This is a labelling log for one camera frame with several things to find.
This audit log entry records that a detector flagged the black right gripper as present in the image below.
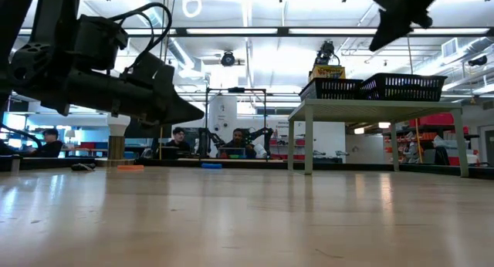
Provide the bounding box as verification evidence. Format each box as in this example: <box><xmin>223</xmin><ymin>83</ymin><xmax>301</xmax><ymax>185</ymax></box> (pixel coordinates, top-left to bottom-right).
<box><xmin>369</xmin><ymin>0</ymin><xmax>451</xmax><ymax>52</ymax></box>

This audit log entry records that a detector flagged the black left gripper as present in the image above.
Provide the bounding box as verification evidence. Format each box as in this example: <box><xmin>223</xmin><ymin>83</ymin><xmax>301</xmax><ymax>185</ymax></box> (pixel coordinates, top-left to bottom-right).
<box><xmin>57</xmin><ymin>68</ymin><xmax>205</xmax><ymax>128</ymax></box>

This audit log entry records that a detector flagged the black plastic mesh basket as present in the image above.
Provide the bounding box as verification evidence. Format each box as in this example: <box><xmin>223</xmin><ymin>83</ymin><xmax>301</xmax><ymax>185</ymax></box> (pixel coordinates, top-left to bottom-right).
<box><xmin>299</xmin><ymin>77</ymin><xmax>367</xmax><ymax>102</ymax></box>
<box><xmin>360</xmin><ymin>73</ymin><xmax>448</xmax><ymax>102</ymax></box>

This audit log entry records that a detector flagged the yellow green Crayola crayon box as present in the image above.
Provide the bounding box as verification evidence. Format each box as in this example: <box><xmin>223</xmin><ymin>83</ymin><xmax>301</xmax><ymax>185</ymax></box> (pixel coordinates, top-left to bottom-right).
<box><xmin>308</xmin><ymin>64</ymin><xmax>347</xmax><ymax>83</ymax></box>

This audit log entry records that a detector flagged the person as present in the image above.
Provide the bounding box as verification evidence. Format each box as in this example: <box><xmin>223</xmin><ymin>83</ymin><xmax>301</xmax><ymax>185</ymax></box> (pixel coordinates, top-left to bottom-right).
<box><xmin>29</xmin><ymin>127</ymin><xmax>65</xmax><ymax>158</ymax></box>
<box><xmin>219</xmin><ymin>127</ymin><xmax>255</xmax><ymax>159</ymax></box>
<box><xmin>165</xmin><ymin>127</ymin><xmax>193</xmax><ymax>152</ymax></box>

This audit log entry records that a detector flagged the white pillar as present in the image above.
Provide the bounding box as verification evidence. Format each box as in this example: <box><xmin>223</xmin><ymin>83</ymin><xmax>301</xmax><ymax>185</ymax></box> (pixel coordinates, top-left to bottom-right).
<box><xmin>208</xmin><ymin>95</ymin><xmax>239</xmax><ymax>159</ymax></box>

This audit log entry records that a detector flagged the black monitor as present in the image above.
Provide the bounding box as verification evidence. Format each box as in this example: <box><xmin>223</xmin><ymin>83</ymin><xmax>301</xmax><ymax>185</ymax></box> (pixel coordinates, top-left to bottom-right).
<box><xmin>123</xmin><ymin>122</ymin><xmax>174</xmax><ymax>140</ymax></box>

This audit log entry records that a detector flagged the white ceiling air vent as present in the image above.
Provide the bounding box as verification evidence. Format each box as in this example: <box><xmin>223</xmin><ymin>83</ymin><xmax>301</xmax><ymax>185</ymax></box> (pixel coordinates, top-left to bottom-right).
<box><xmin>442</xmin><ymin>38</ymin><xmax>459</xmax><ymax>59</ymax></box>

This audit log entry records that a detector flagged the black ceiling-hung device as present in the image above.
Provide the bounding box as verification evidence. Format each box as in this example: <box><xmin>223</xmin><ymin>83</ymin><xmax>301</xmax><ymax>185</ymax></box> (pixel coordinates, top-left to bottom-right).
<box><xmin>314</xmin><ymin>41</ymin><xmax>340</xmax><ymax>66</ymax></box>

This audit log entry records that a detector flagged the lamp with white globe bulb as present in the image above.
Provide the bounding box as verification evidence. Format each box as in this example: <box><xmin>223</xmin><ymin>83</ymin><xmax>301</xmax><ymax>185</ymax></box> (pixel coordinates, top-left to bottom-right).
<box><xmin>94</xmin><ymin>113</ymin><xmax>137</xmax><ymax>167</ymax></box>

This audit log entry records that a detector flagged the pale green metal riser shelf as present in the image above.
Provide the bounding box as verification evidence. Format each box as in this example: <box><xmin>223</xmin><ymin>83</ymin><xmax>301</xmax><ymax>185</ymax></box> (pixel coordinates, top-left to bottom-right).
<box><xmin>287</xmin><ymin>98</ymin><xmax>470</xmax><ymax>178</ymax></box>

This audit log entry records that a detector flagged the red storage bins rack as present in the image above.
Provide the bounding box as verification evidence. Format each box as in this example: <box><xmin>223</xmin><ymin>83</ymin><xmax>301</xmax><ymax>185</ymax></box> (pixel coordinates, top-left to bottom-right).
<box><xmin>381</xmin><ymin>112</ymin><xmax>482</xmax><ymax>166</ymax></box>

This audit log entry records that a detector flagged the overhead bar with light strips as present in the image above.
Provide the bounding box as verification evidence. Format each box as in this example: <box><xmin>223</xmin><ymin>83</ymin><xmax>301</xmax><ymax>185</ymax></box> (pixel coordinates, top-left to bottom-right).
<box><xmin>19</xmin><ymin>26</ymin><xmax>494</xmax><ymax>37</ymax></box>

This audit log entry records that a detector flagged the white partition board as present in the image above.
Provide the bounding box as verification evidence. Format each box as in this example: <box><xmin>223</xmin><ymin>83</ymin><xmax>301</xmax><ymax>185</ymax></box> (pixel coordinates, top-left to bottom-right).
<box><xmin>293</xmin><ymin>121</ymin><xmax>347</xmax><ymax>163</ymax></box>

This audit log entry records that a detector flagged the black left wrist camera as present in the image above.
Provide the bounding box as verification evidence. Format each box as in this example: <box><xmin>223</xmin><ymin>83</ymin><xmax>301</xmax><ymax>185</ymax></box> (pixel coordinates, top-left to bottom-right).
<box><xmin>123</xmin><ymin>52</ymin><xmax>175</xmax><ymax>98</ymax></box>

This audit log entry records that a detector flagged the black background station frame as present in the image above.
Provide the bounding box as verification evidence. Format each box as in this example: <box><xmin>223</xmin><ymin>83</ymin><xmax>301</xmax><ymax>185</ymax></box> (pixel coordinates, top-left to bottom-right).
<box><xmin>204</xmin><ymin>87</ymin><xmax>268</xmax><ymax>160</ymax></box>

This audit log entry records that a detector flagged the black overhead camera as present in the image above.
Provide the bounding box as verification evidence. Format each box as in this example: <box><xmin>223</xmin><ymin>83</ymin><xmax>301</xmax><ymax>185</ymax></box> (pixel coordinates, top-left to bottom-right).
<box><xmin>220</xmin><ymin>50</ymin><xmax>236</xmax><ymax>67</ymax></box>

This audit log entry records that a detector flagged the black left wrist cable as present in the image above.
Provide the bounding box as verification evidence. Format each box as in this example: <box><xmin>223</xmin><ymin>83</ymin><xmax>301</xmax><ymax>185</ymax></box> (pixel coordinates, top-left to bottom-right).
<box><xmin>107</xmin><ymin>2</ymin><xmax>174</xmax><ymax>69</ymax></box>

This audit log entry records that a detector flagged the white hanging cable loop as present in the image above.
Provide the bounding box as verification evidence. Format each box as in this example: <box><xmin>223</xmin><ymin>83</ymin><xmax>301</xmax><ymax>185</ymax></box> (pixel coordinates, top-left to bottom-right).
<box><xmin>181</xmin><ymin>0</ymin><xmax>202</xmax><ymax>19</ymax></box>

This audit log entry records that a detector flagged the yellow hanging cord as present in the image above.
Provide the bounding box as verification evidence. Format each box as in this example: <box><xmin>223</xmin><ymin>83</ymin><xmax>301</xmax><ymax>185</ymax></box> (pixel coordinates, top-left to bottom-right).
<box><xmin>407</xmin><ymin>37</ymin><xmax>424</xmax><ymax>164</ymax></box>

